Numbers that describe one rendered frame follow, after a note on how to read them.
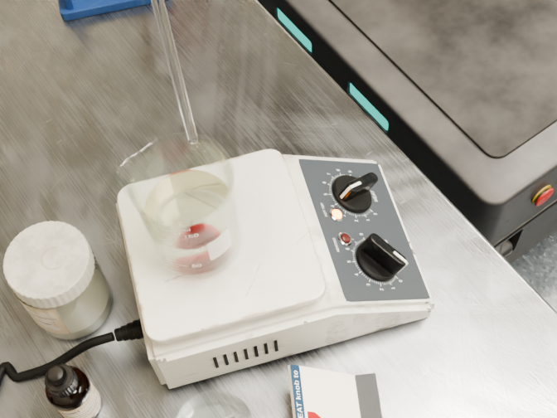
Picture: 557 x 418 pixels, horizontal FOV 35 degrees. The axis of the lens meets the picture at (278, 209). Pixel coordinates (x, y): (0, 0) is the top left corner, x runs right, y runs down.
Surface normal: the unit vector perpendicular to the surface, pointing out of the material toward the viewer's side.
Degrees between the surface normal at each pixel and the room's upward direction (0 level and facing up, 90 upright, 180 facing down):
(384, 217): 30
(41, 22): 0
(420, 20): 0
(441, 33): 0
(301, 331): 90
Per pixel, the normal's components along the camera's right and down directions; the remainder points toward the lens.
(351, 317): 0.26, 0.84
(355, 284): 0.44, -0.55
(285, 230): -0.04, -0.48
